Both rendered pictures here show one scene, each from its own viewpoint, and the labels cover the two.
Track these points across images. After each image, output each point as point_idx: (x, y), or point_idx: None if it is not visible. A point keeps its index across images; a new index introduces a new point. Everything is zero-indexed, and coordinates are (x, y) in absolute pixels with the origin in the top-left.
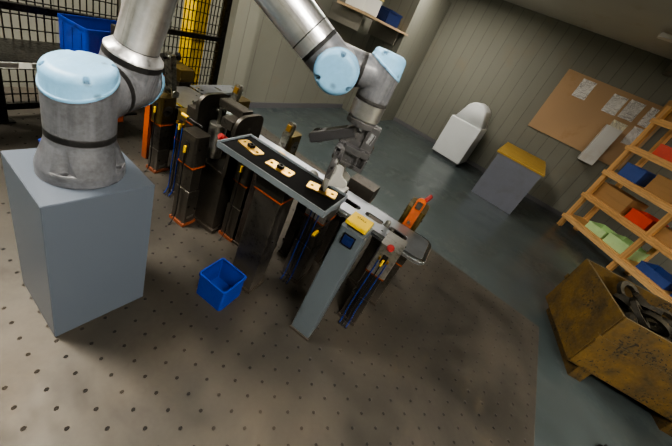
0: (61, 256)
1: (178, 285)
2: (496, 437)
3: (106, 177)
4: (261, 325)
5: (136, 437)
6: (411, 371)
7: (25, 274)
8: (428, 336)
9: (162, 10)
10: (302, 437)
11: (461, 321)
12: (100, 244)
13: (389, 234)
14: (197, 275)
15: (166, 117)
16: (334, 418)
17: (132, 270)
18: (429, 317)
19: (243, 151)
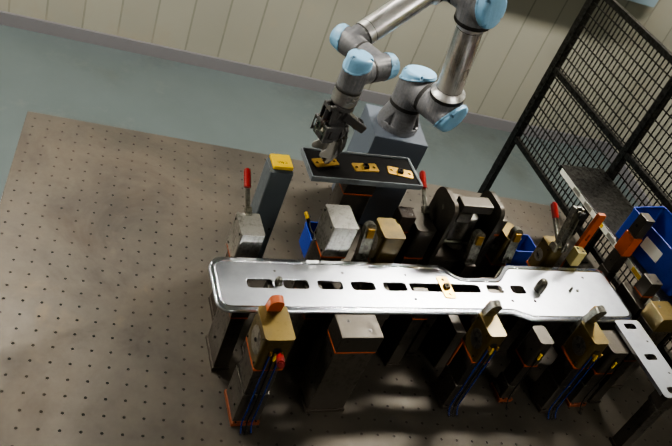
0: (354, 137)
1: None
2: (19, 293)
3: (380, 117)
4: (267, 250)
5: (253, 178)
6: (129, 296)
7: None
8: (126, 349)
9: (445, 61)
10: (182, 213)
11: (84, 414)
12: (357, 148)
13: (262, 229)
14: None
15: (534, 258)
16: (171, 230)
17: None
18: (134, 378)
19: (393, 164)
